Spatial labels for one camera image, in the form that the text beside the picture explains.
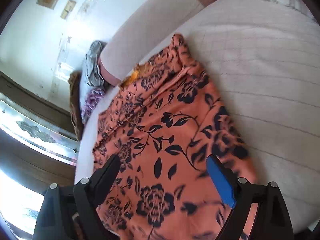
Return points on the purple patterned cloth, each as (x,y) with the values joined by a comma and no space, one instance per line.
(90,100)

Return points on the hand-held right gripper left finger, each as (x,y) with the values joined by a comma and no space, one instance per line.
(108,172)

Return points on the orange black floral garment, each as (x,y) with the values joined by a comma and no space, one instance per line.
(162,120)

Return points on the beige wall switch plate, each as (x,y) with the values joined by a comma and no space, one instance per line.
(68,9)

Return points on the brown cloth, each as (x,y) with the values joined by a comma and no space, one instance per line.
(75,105)

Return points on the grey blue crumpled cloth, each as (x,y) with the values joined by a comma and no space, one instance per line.
(93,62)

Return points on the patterned glass window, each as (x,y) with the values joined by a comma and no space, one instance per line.
(32,130)

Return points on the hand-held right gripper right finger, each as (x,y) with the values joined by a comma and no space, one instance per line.
(221,180)

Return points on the pink quilted sofa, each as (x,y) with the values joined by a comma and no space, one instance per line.
(262,80)

